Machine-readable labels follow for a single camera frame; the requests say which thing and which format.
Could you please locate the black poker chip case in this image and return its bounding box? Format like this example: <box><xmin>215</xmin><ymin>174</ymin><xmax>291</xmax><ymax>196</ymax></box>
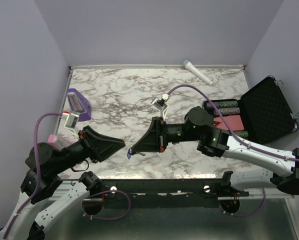
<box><xmin>202</xmin><ymin>75</ymin><xmax>299</xmax><ymax>145</ymax></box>

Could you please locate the purple metronome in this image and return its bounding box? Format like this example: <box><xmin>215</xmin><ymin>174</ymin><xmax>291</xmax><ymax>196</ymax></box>
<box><xmin>66</xmin><ymin>88</ymin><xmax>92</xmax><ymax>122</ymax></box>

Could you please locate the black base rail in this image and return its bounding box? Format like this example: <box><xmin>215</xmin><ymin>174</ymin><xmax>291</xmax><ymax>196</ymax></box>
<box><xmin>71</xmin><ymin>171</ymin><xmax>250</xmax><ymax>210</ymax></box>

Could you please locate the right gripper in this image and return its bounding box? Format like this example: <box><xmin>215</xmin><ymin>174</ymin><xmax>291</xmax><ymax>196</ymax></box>
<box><xmin>131</xmin><ymin>116</ymin><xmax>201</xmax><ymax>153</ymax></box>

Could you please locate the blue key tag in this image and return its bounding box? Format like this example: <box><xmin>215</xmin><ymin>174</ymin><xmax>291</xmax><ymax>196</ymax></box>
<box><xmin>126</xmin><ymin>149</ymin><xmax>132</xmax><ymax>160</ymax></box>

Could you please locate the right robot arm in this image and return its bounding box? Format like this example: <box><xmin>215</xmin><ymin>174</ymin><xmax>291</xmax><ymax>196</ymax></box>
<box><xmin>127</xmin><ymin>106</ymin><xmax>299</xmax><ymax>196</ymax></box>

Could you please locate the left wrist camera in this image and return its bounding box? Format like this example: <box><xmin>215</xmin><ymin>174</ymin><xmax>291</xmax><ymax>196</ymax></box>
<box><xmin>62</xmin><ymin>111</ymin><xmax>80</xmax><ymax>136</ymax></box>

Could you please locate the white microphone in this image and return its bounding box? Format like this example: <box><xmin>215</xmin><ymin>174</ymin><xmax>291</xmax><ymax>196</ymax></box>
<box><xmin>183</xmin><ymin>60</ymin><xmax>213</xmax><ymax>86</ymax></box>

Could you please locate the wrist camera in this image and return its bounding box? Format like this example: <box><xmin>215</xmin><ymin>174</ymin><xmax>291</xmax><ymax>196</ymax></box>
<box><xmin>151</xmin><ymin>93</ymin><xmax>170</xmax><ymax>120</ymax></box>
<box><xmin>62</xmin><ymin>111</ymin><xmax>80</xmax><ymax>136</ymax></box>

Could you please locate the silver key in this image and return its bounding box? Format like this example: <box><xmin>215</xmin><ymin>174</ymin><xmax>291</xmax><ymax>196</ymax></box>
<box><xmin>136</xmin><ymin>152</ymin><xmax>146</xmax><ymax>157</ymax></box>

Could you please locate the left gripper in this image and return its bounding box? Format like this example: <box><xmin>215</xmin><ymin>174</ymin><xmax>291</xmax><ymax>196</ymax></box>
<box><xmin>52</xmin><ymin>124</ymin><xmax>127</xmax><ymax>174</ymax></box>

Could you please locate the pink metronome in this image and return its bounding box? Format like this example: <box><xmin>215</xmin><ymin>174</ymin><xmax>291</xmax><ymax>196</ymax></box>
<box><xmin>47</xmin><ymin>134</ymin><xmax>73</xmax><ymax>150</ymax></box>

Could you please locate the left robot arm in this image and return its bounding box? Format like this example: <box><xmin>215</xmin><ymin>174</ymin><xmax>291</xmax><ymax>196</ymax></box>
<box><xmin>0</xmin><ymin>126</ymin><xmax>125</xmax><ymax>240</ymax></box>

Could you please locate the pink card deck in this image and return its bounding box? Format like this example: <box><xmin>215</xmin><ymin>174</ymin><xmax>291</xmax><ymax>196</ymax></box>
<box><xmin>213</xmin><ymin>115</ymin><xmax>245</xmax><ymax>132</ymax></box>

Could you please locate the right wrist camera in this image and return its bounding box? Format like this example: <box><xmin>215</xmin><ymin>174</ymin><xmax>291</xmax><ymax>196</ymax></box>
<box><xmin>151</xmin><ymin>93</ymin><xmax>170</xmax><ymax>120</ymax></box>

